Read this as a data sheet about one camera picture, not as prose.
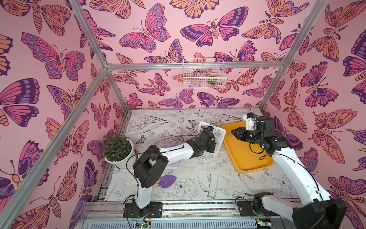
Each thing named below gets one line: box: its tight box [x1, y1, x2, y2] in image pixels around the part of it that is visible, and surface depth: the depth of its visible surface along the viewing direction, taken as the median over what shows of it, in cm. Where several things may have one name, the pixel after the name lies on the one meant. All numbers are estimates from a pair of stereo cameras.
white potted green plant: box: [102, 134, 137, 169], surface depth 80 cm
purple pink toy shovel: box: [152, 174, 177, 189], surface depth 85 cm
